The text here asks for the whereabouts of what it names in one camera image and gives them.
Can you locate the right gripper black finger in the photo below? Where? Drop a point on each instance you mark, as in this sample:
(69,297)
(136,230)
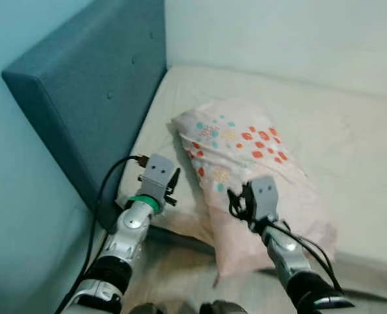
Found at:
(235,201)

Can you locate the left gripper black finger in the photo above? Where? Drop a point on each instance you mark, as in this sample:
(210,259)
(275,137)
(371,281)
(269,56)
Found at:
(176,179)

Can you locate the pink pillow with coloured dots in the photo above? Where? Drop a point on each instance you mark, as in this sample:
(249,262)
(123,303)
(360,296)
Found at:
(245,163)

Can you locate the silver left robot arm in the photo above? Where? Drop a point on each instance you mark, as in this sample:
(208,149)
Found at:
(131,229)

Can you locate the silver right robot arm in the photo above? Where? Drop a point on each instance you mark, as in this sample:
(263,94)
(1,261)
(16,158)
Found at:
(288,255)

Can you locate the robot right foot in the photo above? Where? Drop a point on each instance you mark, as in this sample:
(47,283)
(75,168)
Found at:
(222,307)

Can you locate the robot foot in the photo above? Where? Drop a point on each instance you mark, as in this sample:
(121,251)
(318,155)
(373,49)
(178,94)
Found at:
(222,307)
(146,309)

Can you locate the mattress with cream sheet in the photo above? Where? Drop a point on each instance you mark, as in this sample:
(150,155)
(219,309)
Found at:
(350,163)

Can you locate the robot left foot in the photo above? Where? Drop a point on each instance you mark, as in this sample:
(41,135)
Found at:
(146,309)

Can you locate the blue upholstered headboard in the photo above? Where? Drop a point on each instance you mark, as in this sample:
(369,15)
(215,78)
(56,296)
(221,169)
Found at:
(82,78)

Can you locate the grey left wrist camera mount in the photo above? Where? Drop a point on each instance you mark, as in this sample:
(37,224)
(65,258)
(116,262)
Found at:
(157,173)

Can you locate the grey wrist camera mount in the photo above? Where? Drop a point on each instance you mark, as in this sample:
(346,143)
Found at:
(157,173)
(265,193)

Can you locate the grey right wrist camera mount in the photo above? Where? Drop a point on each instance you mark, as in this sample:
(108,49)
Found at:
(265,193)

